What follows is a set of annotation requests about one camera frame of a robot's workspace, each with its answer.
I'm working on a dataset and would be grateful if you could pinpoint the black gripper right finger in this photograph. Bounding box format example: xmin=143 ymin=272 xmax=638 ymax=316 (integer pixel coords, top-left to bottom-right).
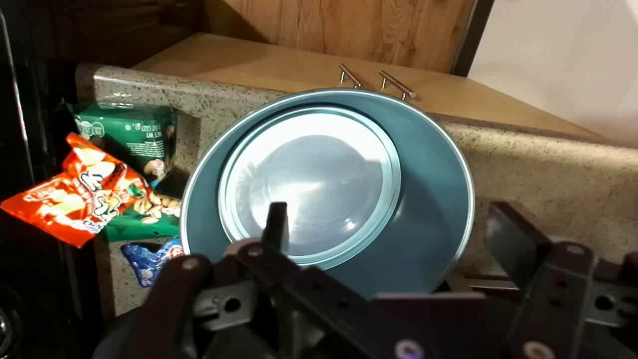
xmin=486 ymin=202 xmax=594 ymax=359

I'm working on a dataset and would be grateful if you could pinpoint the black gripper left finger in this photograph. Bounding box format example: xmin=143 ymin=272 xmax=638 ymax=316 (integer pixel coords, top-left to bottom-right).
xmin=237 ymin=202 xmax=372 ymax=359

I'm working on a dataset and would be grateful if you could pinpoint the blue snack bag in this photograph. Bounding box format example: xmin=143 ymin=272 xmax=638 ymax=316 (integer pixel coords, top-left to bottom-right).
xmin=119 ymin=240 xmax=183 ymax=288

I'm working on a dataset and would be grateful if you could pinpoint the green snack bag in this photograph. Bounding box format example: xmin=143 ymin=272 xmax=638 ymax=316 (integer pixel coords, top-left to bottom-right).
xmin=69 ymin=102 xmax=181 ymax=242

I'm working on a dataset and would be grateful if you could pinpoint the red snack bag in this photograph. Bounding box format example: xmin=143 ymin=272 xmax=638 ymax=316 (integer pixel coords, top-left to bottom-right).
xmin=2 ymin=134 xmax=149 ymax=248

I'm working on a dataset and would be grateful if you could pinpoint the large blue bowl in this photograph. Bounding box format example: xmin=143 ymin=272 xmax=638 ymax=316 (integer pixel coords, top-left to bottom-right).
xmin=179 ymin=90 xmax=474 ymax=298

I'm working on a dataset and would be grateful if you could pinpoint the wooden lower cabinet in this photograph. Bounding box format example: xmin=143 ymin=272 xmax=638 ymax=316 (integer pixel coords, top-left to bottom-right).
xmin=139 ymin=0 xmax=594 ymax=138

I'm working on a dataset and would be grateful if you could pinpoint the black electric stove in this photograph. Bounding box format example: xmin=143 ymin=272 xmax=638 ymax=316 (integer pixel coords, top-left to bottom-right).
xmin=0 ymin=0 xmax=101 ymax=359

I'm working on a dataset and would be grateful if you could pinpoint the silver cabinet handle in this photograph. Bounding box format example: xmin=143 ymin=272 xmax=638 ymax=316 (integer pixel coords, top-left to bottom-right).
xmin=339 ymin=64 xmax=362 ymax=90
xmin=378 ymin=70 xmax=416 ymax=102

